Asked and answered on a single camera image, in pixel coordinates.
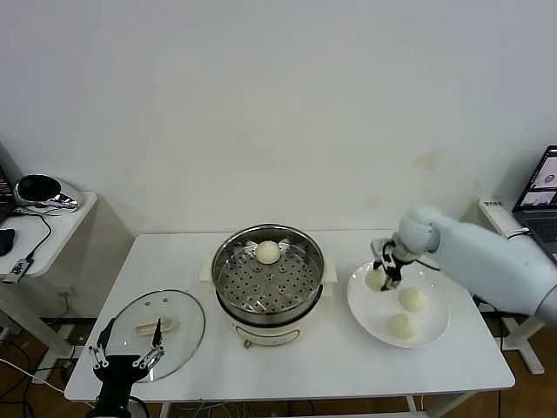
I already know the chrome and black device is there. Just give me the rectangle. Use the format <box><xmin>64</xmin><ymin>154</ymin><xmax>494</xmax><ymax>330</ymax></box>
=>
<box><xmin>14</xmin><ymin>172</ymin><xmax>84</xmax><ymax>214</ymax></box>

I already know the glass lid with white handle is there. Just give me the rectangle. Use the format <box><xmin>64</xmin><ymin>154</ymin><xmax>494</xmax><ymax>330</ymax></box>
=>
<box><xmin>104</xmin><ymin>288</ymin><xmax>206</xmax><ymax>383</ymax></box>

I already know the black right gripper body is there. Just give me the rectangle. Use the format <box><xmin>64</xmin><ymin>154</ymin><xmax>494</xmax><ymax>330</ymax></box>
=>
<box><xmin>385</xmin><ymin>239</ymin><xmax>409</xmax><ymax>265</ymax></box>

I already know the white side table with device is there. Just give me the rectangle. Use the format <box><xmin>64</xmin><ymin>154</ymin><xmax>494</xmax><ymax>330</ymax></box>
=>
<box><xmin>0</xmin><ymin>190</ymin><xmax>135</xmax><ymax>362</ymax></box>

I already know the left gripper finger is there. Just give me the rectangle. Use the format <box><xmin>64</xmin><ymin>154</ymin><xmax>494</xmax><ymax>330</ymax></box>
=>
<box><xmin>88</xmin><ymin>320</ymin><xmax>117</xmax><ymax>371</ymax></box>
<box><xmin>132</xmin><ymin>318</ymin><xmax>166</xmax><ymax>370</ymax></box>

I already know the black floor cable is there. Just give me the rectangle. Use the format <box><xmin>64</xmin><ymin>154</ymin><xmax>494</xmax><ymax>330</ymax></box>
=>
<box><xmin>0</xmin><ymin>337</ymin><xmax>40</xmax><ymax>384</ymax></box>

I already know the dark laptop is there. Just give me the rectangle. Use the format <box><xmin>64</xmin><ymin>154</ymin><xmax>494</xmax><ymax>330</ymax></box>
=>
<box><xmin>0</xmin><ymin>141</ymin><xmax>21</xmax><ymax>223</ymax></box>

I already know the white floor cable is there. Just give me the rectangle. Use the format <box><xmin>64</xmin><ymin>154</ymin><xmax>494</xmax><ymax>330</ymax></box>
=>
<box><xmin>0</xmin><ymin>357</ymin><xmax>101</xmax><ymax>408</ymax></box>

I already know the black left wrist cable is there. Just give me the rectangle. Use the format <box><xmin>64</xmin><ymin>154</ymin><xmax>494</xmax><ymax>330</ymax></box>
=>
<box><xmin>129</xmin><ymin>394</ymin><xmax>150</xmax><ymax>418</ymax></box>

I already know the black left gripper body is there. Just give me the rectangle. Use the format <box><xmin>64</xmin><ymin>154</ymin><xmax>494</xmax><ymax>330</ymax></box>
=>
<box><xmin>93</xmin><ymin>355</ymin><xmax>149</xmax><ymax>406</ymax></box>

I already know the stainless steel steamer basket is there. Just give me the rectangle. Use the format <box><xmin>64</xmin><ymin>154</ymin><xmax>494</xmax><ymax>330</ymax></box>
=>
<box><xmin>211</xmin><ymin>224</ymin><xmax>326</xmax><ymax>326</ymax></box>

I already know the white round plate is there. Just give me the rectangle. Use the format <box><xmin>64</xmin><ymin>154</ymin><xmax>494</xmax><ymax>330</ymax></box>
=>
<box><xmin>346</xmin><ymin>259</ymin><xmax>452</xmax><ymax>348</ymax></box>

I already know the small grey usb hub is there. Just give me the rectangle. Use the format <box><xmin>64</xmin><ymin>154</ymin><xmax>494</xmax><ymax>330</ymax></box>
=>
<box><xmin>3</xmin><ymin>256</ymin><xmax>35</xmax><ymax>284</ymax></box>

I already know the white steamed baozi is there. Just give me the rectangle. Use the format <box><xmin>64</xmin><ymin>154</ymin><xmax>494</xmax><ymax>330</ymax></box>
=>
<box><xmin>386</xmin><ymin>312</ymin><xmax>419</xmax><ymax>340</ymax></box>
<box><xmin>364</xmin><ymin>267</ymin><xmax>387</xmax><ymax>293</ymax></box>
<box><xmin>255</xmin><ymin>240</ymin><xmax>282</xmax><ymax>266</ymax></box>
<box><xmin>399</xmin><ymin>287</ymin><xmax>430</xmax><ymax>314</ymax></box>

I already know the white electric cooker pot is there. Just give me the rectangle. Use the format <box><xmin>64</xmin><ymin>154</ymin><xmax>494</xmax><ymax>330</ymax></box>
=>
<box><xmin>198</xmin><ymin>255</ymin><xmax>339</xmax><ymax>350</ymax></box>

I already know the black device cable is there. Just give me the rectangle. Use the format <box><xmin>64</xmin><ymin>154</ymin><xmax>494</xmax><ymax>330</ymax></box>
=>
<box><xmin>12</xmin><ymin>208</ymin><xmax>52</xmax><ymax>262</ymax></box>

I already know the black computer mouse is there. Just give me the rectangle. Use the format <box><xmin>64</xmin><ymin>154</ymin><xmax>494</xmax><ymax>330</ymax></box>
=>
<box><xmin>0</xmin><ymin>227</ymin><xmax>17</xmax><ymax>257</ymax></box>

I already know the open grey laptop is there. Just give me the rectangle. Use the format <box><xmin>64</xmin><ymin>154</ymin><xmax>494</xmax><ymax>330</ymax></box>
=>
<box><xmin>512</xmin><ymin>145</ymin><xmax>557</xmax><ymax>266</ymax></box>

